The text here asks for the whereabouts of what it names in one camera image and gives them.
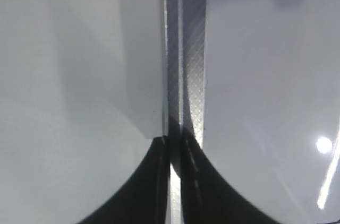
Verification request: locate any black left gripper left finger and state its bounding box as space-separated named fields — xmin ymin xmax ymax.
xmin=80 ymin=136 xmax=170 ymax=224

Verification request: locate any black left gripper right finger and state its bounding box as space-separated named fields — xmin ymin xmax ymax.
xmin=180 ymin=128 xmax=277 ymax=224

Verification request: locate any white board with grey frame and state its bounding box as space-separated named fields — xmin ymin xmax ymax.
xmin=164 ymin=0 xmax=339 ymax=223

